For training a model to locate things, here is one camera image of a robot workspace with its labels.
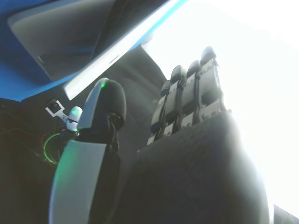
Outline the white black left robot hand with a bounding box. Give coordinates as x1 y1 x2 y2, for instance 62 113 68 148
49 46 275 224

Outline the silver laptop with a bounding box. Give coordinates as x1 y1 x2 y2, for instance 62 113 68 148
6 0 169 83

